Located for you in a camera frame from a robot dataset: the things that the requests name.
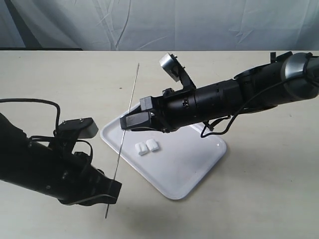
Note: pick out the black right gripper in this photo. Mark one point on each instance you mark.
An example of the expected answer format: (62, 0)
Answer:
(171, 111)

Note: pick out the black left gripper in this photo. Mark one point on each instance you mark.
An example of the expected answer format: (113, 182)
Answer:
(85, 185)

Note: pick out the white marshmallow piece lowest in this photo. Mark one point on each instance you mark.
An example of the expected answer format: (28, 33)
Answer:
(152, 145)

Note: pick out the white marshmallow piece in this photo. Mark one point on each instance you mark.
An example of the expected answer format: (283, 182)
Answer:
(141, 148)

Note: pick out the thin metal skewer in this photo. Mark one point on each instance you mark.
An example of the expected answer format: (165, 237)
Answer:
(123, 135)

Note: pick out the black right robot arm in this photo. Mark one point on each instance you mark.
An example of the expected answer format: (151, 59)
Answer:
(287, 78)

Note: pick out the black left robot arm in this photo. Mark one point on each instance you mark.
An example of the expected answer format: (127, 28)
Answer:
(48, 165)

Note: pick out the white rectangular plastic tray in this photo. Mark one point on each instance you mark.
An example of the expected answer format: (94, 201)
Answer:
(182, 161)

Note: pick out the grey wrinkled backdrop curtain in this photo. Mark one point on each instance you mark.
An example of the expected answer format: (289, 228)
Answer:
(160, 25)

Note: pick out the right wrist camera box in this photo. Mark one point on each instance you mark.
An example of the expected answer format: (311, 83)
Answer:
(176, 71)

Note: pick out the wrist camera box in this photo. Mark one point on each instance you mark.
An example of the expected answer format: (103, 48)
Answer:
(176, 71)
(84, 128)

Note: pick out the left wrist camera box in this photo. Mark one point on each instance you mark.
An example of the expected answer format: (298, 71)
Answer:
(84, 128)

